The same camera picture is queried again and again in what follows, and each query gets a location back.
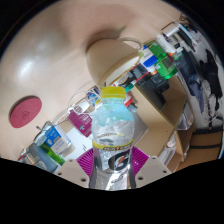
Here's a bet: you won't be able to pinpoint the magenta pouch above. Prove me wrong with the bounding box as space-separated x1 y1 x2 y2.
68 108 94 138

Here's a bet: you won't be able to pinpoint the clear yellow-capped drink bottle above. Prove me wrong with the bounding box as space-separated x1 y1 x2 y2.
91 85 135 192

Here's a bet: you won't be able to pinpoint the blue and white box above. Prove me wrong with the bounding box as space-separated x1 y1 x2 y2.
35 120 72 156

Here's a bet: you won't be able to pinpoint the white bottle with blue cap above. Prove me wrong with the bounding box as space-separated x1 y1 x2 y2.
140 45 158 69

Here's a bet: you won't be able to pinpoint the green plastic container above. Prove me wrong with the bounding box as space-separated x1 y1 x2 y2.
148 40 179 80

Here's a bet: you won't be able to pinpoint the flat round red coaster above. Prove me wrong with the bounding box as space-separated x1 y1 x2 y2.
9 95 43 129

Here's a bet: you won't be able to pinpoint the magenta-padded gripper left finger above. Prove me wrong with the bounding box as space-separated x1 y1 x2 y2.
54 147 98 189

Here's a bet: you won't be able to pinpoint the hanging dark clothes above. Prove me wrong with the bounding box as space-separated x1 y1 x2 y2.
186 49 223 111

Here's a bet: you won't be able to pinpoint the grey shaker bottle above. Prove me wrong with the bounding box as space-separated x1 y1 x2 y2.
18 143 59 174

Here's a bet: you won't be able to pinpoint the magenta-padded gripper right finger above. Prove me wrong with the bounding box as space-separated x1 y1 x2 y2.
129 146 173 188

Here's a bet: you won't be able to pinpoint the wooden shelf unit with books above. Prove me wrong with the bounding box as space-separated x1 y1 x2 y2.
128 71 223 173

